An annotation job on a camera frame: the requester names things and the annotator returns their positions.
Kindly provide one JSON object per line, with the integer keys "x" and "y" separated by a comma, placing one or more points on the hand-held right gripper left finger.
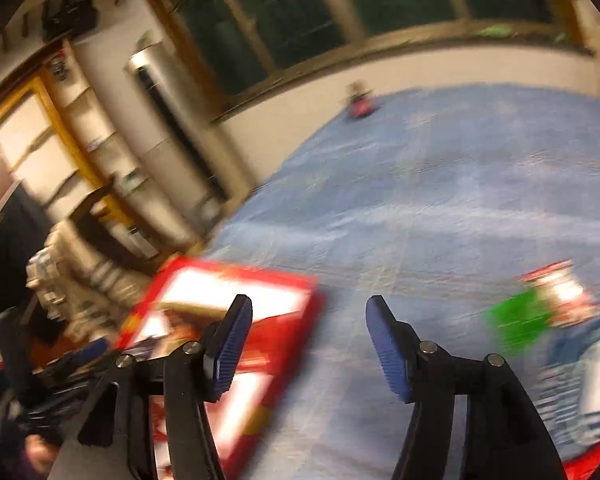
{"x": 230, "y": 350}

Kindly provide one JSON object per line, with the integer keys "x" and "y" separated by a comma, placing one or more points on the red packet edge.
{"x": 597, "y": 462}

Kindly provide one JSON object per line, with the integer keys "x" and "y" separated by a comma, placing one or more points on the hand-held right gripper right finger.
{"x": 390, "y": 355}

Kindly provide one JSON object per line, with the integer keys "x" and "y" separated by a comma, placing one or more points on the green snack packet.
{"x": 520, "y": 317}

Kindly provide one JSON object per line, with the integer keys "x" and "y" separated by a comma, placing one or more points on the small pink object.
{"x": 361, "y": 105}

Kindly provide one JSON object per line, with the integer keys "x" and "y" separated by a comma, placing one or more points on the large wooden framed window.
{"x": 290, "y": 10}

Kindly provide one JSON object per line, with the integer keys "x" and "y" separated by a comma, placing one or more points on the green item on windowsill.
{"x": 495, "y": 31}

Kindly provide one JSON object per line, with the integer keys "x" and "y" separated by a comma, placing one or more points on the white standing air conditioner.
{"x": 175, "y": 135}

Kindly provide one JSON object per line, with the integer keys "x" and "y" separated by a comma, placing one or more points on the wooden shelf unit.
{"x": 80, "y": 135}

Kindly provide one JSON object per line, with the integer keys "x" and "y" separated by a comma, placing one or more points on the red box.
{"x": 280, "y": 340}

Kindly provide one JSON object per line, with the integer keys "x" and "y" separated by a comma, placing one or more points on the blue white snack packet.
{"x": 590, "y": 385}

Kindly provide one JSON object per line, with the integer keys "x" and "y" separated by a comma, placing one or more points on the red white snack packet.
{"x": 562, "y": 295}

